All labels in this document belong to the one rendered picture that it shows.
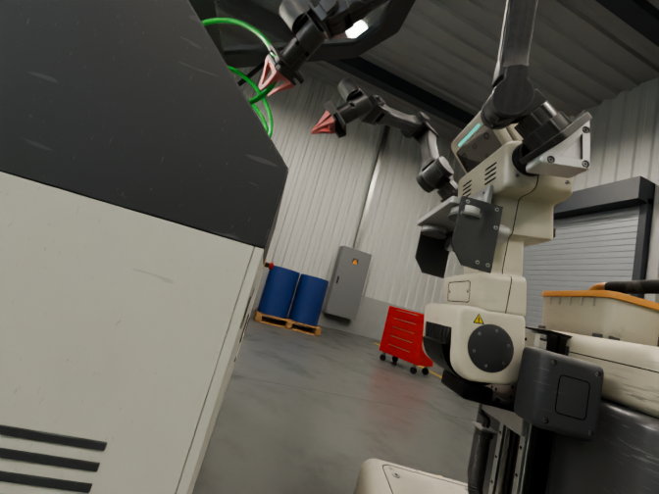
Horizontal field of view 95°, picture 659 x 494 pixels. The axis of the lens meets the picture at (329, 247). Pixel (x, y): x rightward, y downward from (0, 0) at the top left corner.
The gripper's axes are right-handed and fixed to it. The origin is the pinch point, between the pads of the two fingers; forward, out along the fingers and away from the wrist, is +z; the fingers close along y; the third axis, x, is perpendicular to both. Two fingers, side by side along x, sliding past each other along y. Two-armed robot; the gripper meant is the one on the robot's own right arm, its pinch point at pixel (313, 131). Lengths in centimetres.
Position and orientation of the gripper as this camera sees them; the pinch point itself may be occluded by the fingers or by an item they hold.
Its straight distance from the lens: 103.3
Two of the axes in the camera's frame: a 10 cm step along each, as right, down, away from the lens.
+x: -0.5, -1.8, -9.8
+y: -4.9, -8.5, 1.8
